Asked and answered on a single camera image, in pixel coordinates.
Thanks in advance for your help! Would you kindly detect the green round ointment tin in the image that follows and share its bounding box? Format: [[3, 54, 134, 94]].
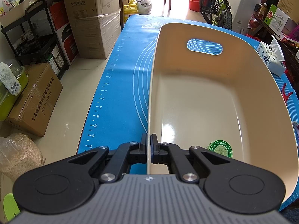
[[207, 140, 233, 158]]

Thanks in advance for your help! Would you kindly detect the beige plastic storage bin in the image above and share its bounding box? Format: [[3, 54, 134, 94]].
[[148, 23, 298, 198]]

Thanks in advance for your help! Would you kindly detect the red action figure toy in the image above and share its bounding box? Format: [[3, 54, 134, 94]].
[[281, 83, 293, 105]]

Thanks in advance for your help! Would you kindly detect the blue silicone baking mat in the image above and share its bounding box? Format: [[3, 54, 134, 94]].
[[78, 15, 298, 205]]

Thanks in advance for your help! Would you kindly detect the floor cardboard box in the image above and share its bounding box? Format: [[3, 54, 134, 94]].
[[5, 63, 63, 137]]

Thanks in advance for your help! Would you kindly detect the bag of grain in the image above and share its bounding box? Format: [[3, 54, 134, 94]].
[[1, 133, 45, 181]]

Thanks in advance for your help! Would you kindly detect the white tissue box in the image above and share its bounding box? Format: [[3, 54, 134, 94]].
[[257, 36, 286, 77]]

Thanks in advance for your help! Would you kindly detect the yellow oil jug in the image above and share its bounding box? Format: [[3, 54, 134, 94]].
[[124, 0, 138, 23]]

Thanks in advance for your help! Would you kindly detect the large taped cardboard box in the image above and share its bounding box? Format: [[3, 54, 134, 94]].
[[64, 0, 121, 59]]

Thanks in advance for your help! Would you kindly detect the white plastic bag on floor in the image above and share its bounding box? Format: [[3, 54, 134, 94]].
[[136, 0, 152, 15]]

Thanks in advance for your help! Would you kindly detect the black metal cart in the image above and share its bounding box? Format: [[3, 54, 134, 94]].
[[1, 0, 69, 79]]

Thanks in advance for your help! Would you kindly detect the green black bicycle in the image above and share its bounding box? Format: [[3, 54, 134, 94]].
[[199, 0, 233, 30]]

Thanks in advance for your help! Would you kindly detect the red bucket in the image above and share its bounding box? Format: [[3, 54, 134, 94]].
[[189, 0, 200, 12]]

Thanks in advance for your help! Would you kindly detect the green white product box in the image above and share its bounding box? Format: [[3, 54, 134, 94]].
[[265, 5, 289, 35]]

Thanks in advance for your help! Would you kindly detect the white freezer cabinet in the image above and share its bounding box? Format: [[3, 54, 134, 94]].
[[228, 0, 261, 35]]

